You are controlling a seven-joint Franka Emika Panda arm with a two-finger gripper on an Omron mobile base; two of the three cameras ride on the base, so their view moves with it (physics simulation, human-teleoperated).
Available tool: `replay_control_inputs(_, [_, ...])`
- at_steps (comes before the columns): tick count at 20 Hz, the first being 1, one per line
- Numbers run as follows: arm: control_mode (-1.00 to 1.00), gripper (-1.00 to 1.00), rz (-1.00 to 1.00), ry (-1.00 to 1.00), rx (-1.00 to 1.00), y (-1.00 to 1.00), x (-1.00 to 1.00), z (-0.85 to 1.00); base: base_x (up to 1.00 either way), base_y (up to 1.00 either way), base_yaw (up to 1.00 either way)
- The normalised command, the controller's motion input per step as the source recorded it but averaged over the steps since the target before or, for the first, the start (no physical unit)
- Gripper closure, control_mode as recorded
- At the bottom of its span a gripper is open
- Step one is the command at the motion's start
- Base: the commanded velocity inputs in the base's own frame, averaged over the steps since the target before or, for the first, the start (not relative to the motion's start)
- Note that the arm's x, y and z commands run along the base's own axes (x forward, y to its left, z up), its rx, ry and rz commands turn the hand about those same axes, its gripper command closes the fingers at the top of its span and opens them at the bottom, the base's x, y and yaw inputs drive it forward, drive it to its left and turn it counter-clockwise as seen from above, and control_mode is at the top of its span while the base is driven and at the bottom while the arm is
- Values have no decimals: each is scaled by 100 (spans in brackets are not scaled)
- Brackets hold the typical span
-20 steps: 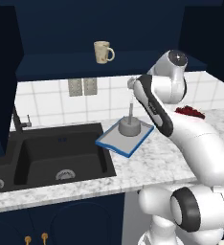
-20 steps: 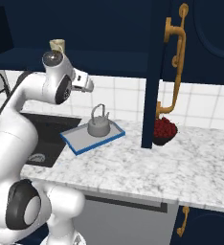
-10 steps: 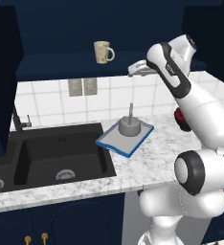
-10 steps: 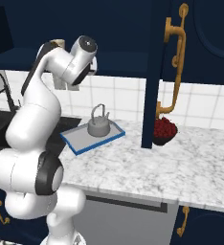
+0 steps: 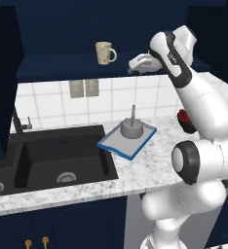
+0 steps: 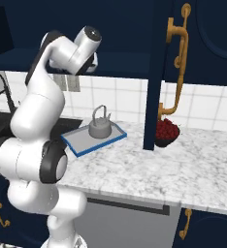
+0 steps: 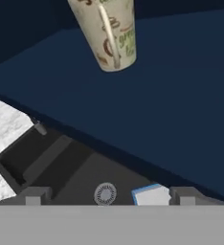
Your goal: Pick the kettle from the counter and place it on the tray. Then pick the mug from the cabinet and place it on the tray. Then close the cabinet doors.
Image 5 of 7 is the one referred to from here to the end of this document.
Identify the red and black kettle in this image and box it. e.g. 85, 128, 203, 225
176, 108, 198, 135

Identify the black sink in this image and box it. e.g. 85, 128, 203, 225
0, 124, 120, 199

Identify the black tap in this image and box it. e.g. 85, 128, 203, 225
11, 108, 34, 136

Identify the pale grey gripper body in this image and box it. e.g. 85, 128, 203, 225
128, 53, 165, 76

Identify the grey round object with rod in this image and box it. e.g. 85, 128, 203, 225
120, 104, 144, 140

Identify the grey wall socket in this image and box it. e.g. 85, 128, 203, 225
68, 80, 85, 99
84, 78, 100, 98

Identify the dark blue base cabinet door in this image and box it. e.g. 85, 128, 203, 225
0, 208, 37, 249
34, 196, 128, 249

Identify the beige mug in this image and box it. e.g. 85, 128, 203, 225
95, 41, 118, 66

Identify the grey tray with blue rim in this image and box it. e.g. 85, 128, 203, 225
96, 121, 158, 161

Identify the dark blue base cabinet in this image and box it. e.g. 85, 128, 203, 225
205, 177, 228, 249

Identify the dark blue wall cabinet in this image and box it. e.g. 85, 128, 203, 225
0, 0, 228, 84

